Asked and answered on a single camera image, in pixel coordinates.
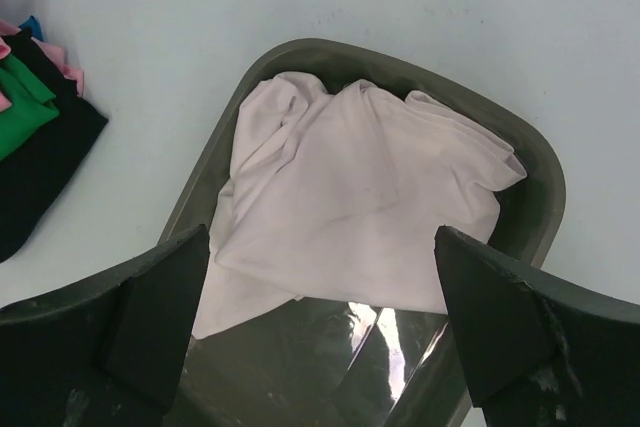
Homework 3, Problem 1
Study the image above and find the blue folded t shirt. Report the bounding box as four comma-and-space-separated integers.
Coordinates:
19, 15, 44, 42

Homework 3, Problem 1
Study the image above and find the dark green plastic bin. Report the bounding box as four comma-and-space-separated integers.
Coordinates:
162, 38, 566, 426

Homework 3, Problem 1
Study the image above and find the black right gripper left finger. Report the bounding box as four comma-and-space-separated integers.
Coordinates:
1, 225, 209, 426

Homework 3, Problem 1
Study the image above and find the black folded t shirt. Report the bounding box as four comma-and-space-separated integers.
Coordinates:
1, 31, 107, 261

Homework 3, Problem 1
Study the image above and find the white t shirt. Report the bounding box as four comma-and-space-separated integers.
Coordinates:
193, 72, 527, 339

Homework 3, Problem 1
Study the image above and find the pink folded t shirt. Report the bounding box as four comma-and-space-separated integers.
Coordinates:
1, 20, 84, 94

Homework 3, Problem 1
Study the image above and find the green folded t shirt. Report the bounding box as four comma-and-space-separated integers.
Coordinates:
1, 54, 59, 159

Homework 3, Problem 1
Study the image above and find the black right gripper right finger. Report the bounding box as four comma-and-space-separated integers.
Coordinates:
435, 226, 639, 426

